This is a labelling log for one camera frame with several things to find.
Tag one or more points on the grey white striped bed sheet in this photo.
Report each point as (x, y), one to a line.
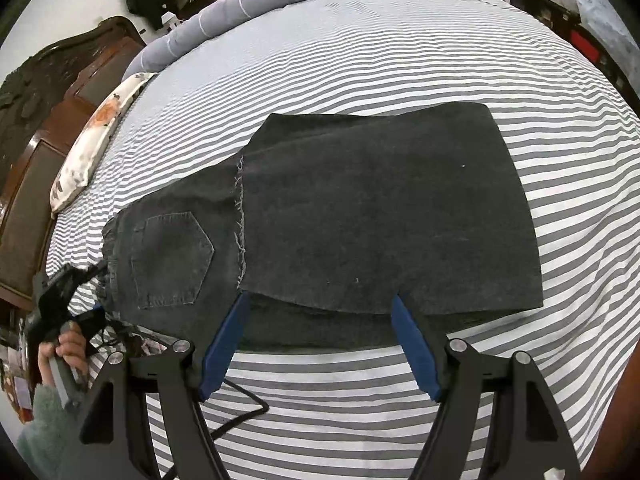
(400, 60)

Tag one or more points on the person's left hand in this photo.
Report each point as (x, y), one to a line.
(72, 347)

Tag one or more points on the floral pillow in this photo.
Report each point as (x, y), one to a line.
(95, 130)

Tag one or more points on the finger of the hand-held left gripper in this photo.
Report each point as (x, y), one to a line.
(92, 317)

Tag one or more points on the carved wooden headboard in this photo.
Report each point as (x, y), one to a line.
(30, 200)

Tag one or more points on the black denim pants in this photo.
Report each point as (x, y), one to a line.
(375, 210)

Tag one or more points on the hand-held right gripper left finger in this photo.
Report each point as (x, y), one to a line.
(225, 345)

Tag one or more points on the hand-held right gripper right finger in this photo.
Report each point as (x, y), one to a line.
(415, 345)

